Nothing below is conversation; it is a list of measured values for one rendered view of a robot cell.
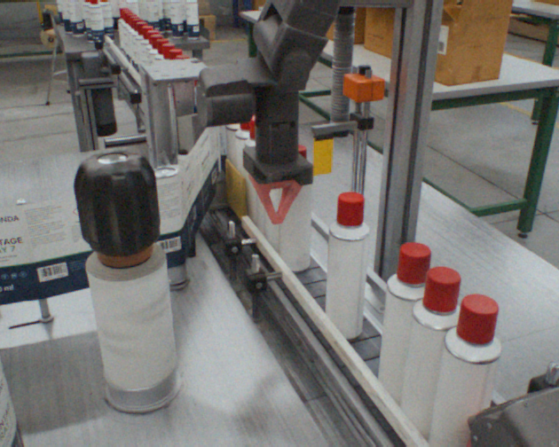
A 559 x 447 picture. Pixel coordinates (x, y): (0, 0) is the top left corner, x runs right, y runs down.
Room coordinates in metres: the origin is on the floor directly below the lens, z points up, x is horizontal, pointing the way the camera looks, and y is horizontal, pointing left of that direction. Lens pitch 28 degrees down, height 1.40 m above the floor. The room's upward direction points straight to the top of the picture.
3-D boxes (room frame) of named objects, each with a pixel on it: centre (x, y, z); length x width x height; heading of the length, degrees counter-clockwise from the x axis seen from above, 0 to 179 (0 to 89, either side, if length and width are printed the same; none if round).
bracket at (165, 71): (1.09, 0.19, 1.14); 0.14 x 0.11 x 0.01; 22
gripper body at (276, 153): (0.75, 0.00, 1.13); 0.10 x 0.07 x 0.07; 22
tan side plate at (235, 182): (1.00, 0.08, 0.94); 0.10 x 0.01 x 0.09; 22
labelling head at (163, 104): (1.09, 0.18, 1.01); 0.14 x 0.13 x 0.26; 22
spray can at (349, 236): (0.67, -0.09, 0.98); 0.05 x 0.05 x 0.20
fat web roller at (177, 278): (0.79, 0.16, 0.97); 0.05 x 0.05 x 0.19
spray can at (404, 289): (0.54, -0.14, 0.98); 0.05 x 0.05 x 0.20
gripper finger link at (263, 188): (0.76, 0.01, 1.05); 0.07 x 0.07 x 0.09; 22
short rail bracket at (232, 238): (0.87, 0.06, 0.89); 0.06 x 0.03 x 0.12; 112
